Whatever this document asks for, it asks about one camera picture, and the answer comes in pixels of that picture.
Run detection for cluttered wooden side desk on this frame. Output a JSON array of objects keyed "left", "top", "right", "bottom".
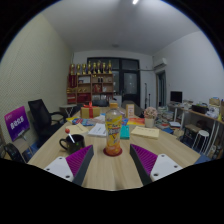
[{"left": 166, "top": 98, "right": 224, "bottom": 158}]

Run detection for blue colourful packet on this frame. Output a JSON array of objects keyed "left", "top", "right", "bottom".
[{"left": 71, "top": 117, "right": 96, "bottom": 127}]

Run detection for small tan carton box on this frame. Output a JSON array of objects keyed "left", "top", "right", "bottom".
[{"left": 125, "top": 103, "right": 136, "bottom": 119}]

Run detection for black office chair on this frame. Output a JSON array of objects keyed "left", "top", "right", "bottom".
[{"left": 27, "top": 98, "right": 68, "bottom": 145}]

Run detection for cream notepad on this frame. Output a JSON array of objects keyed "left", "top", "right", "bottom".
[{"left": 65, "top": 123, "right": 89, "bottom": 136}]

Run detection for red-tipped white stirrer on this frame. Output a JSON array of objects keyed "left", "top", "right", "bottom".
[{"left": 64, "top": 128, "right": 76, "bottom": 144}]

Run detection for wooden shelf unit with trophies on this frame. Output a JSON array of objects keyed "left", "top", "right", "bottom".
[{"left": 66, "top": 59, "right": 115, "bottom": 105}]

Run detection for white booklet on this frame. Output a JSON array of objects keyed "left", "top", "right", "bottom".
[{"left": 87, "top": 122, "right": 108, "bottom": 138}]

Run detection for black spotted mug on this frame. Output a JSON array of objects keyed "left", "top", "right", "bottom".
[{"left": 59, "top": 133, "right": 86, "bottom": 155}]

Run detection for black computer monitor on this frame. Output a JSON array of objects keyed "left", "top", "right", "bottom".
[{"left": 170, "top": 90, "right": 184, "bottom": 104}]

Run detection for black microphone stand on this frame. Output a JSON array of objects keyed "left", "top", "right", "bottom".
[{"left": 143, "top": 82, "right": 152, "bottom": 109}]

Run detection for white wall air conditioner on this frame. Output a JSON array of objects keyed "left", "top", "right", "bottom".
[{"left": 152, "top": 57, "right": 169, "bottom": 70}]

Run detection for yellow-labelled orange drink bottle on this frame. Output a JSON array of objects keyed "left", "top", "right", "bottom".
[{"left": 104, "top": 102, "right": 123, "bottom": 157}]

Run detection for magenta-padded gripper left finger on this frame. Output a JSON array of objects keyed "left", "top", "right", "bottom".
[{"left": 43, "top": 144, "right": 95, "bottom": 187}]

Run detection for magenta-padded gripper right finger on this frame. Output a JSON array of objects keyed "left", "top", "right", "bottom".
[{"left": 129, "top": 143, "right": 184, "bottom": 186}]

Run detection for pale yellow book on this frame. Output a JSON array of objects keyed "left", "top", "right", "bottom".
[{"left": 130, "top": 125, "right": 161, "bottom": 140}]

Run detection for teal book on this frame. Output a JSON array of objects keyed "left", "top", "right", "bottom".
[{"left": 119, "top": 124, "right": 131, "bottom": 140}]

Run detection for black framed glass door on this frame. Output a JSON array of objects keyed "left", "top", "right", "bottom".
[{"left": 87, "top": 57, "right": 141, "bottom": 108}]

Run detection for orange red book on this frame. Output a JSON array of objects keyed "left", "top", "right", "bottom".
[{"left": 126, "top": 117, "right": 146, "bottom": 127}]

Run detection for small white side table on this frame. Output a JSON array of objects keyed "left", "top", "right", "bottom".
[{"left": 59, "top": 104, "right": 79, "bottom": 118}]

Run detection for yellow gift box red ribbon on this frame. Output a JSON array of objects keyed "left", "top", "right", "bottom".
[{"left": 80, "top": 101, "right": 101, "bottom": 119}]

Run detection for pink flowers in white pot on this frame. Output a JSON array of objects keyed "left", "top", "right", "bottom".
[{"left": 143, "top": 106, "right": 158, "bottom": 129}]

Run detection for purple sign board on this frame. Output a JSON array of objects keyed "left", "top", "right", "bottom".
[{"left": 3, "top": 105, "right": 31, "bottom": 143}]

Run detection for white round stool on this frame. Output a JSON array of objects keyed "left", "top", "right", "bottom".
[{"left": 191, "top": 129, "right": 210, "bottom": 156}]

